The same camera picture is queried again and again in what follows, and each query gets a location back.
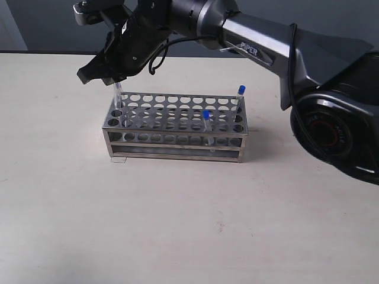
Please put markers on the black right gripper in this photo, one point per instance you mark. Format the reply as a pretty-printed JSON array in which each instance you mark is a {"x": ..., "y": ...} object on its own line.
[{"x": 130, "y": 50}]

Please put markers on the clear tape strip on table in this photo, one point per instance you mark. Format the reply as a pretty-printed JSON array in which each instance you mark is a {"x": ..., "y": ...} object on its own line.
[{"x": 118, "y": 159}]

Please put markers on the stainless steel test tube rack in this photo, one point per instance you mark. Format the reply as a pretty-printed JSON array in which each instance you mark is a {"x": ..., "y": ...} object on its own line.
[{"x": 171, "y": 126}]

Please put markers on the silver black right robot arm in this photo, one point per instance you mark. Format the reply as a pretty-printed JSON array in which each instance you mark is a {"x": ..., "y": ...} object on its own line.
[{"x": 330, "y": 84}]

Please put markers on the silver wrist camera on gripper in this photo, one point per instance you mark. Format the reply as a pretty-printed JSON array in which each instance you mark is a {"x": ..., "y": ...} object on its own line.
[{"x": 89, "y": 12}]

